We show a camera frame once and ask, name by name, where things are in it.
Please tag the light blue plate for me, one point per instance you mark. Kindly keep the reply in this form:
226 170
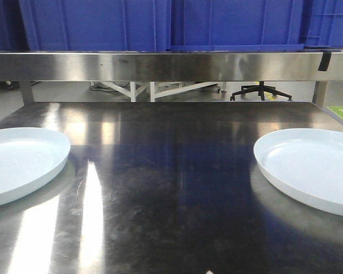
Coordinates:
30 157
305 164

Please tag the stainless steel shelf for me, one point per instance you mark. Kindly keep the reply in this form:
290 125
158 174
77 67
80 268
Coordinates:
172 67

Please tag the black office chair base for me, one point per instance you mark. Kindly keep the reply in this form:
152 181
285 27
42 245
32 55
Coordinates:
260 88

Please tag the large blue crate middle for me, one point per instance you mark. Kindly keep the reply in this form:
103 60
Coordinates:
238 26

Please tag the large blue crate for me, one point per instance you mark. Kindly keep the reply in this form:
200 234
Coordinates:
238 26
97 25

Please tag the large blue crate left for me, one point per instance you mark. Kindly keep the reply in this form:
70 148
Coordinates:
97 25

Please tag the black tape strip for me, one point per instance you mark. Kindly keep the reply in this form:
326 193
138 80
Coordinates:
325 61

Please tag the blue crate right with label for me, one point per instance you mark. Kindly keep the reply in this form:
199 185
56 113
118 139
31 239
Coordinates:
322 24

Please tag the white table frame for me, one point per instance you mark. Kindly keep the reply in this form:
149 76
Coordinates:
156 90

